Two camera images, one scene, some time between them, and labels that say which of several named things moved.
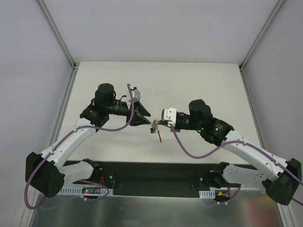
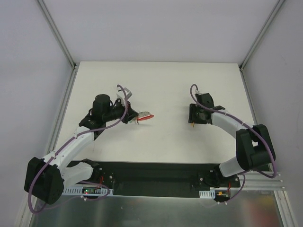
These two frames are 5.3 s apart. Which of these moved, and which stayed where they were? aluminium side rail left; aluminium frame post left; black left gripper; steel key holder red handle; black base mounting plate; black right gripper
Moved: black left gripper; steel key holder red handle; black right gripper
Stayed: aluminium side rail left; black base mounting plate; aluminium frame post left
